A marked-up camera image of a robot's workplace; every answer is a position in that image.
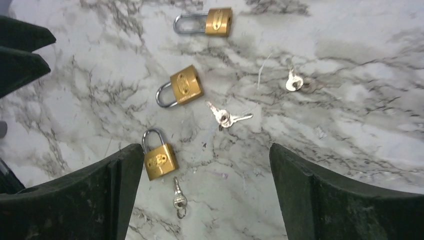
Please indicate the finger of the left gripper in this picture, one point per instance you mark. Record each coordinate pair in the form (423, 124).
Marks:
(19, 68)
(23, 36)

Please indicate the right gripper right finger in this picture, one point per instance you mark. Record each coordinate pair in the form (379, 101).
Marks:
(319, 204)

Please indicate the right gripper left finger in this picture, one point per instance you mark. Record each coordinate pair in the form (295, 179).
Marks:
(92, 203)

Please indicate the brass padlock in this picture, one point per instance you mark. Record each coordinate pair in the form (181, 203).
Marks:
(186, 86)
(159, 161)
(218, 22)

